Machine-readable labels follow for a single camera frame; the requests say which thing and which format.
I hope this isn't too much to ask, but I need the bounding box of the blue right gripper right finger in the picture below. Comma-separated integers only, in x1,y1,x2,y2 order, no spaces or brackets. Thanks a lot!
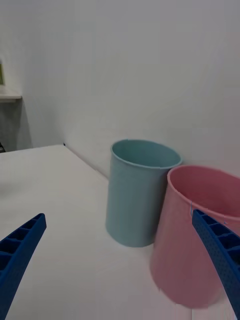
191,209,240,320

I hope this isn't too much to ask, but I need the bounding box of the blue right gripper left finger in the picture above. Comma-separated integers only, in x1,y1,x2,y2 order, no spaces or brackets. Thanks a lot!
0,212,48,320

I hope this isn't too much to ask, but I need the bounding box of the pink plastic bin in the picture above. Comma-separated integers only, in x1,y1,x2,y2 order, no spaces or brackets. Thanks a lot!
149,164,240,307

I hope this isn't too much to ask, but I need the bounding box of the pale blue plastic bin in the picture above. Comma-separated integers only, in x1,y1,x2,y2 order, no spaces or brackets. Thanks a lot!
105,138,184,249

